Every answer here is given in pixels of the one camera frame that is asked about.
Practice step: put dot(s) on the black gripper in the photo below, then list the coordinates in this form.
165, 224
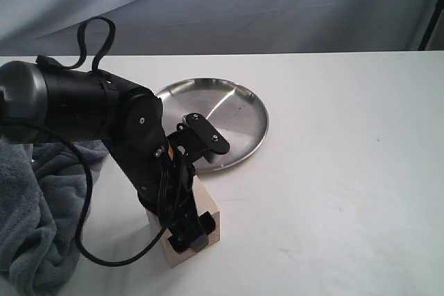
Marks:
160, 169

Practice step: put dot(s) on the light wooden cube block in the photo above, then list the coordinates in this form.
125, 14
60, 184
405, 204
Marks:
205, 204

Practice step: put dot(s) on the grey-blue fleece towel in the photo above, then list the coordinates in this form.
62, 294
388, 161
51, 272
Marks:
43, 189

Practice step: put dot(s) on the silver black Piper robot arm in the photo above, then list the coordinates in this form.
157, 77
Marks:
44, 101

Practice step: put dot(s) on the round stainless steel plate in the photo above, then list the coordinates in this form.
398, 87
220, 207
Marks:
237, 114

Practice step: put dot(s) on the grey fabric backdrop curtain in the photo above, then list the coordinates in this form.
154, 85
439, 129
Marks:
178, 27

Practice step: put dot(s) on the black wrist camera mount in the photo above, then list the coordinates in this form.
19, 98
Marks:
199, 138

